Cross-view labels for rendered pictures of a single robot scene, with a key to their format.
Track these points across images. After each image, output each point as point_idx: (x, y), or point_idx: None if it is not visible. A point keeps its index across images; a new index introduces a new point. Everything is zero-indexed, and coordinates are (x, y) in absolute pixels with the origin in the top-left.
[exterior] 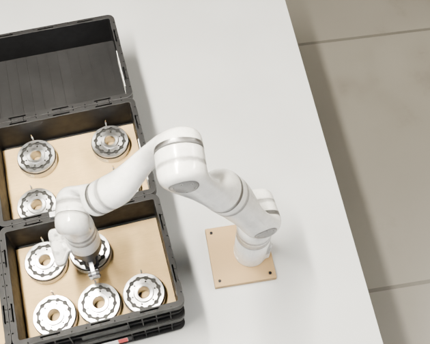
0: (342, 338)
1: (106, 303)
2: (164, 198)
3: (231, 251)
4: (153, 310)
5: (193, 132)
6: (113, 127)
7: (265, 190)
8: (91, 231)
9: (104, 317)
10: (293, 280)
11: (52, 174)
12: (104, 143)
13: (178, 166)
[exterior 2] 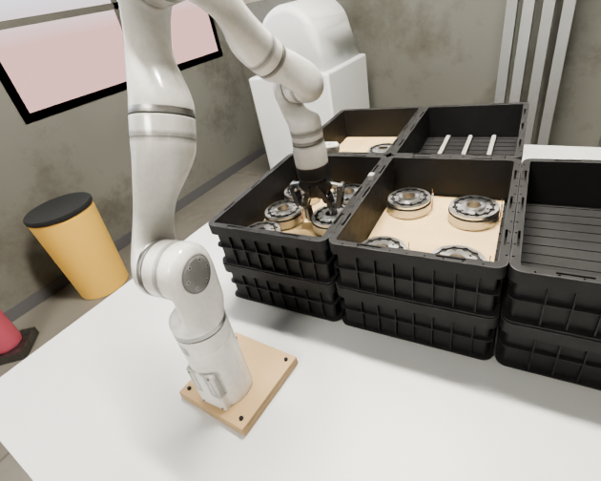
0: (71, 415)
1: (277, 210)
2: (372, 347)
3: (249, 365)
4: (226, 207)
5: None
6: None
7: (168, 263)
8: (283, 115)
9: (270, 209)
10: (160, 414)
11: (446, 222)
12: (453, 252)
13: None
